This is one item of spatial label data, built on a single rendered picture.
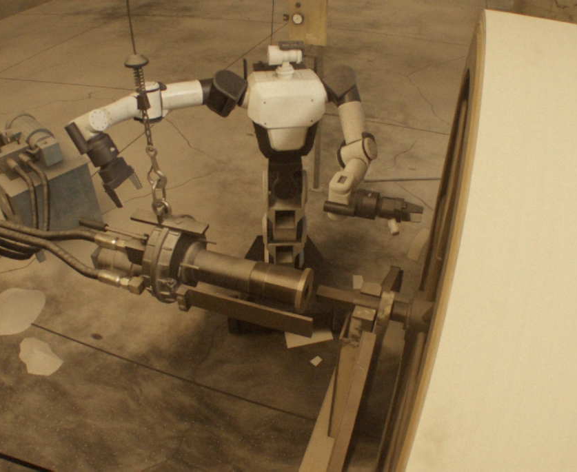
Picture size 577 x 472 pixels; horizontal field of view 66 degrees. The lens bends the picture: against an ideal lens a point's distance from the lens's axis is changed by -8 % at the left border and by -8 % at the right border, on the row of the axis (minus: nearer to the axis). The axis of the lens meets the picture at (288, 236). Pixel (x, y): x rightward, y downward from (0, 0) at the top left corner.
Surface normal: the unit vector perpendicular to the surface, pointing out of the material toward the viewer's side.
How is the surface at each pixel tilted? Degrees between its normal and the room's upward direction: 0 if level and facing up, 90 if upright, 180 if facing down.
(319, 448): 0
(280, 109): 87
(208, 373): 0
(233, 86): 40
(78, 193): 90
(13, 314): 14
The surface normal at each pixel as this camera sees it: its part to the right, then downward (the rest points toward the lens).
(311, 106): 0.15, 0.58
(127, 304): 0.00, -0.78
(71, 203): 0.72, 0.44
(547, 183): -0.16, -0.39
